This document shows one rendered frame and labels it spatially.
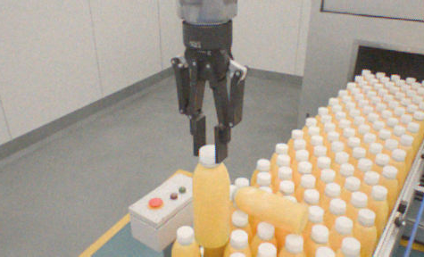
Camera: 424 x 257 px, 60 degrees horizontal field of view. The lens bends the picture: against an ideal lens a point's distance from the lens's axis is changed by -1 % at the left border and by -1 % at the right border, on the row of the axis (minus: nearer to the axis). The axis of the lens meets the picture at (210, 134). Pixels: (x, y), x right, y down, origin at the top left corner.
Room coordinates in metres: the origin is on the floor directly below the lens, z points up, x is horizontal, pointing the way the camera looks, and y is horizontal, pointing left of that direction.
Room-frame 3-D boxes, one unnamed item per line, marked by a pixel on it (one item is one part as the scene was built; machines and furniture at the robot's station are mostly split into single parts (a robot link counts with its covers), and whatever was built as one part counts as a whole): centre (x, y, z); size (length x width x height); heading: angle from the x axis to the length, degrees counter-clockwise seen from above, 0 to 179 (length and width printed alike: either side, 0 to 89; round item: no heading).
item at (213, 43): (0.56, 0.00, 1.55); 0.08 x 0.07 x 0.09; 56
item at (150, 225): (0.79, 0.11, 1.05); 0.20 x 0.10 x 0.10; 144
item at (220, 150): (0.55, -0.02, 1.39); 0.03 x 0.01 x 0.07; 146
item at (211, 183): (0.56, 0.00, 1.26); 0.07 x 0.07 x 0.19
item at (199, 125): (0.57, 0.02, 1.39); 0.03 x 0.01 x 0.07; 146
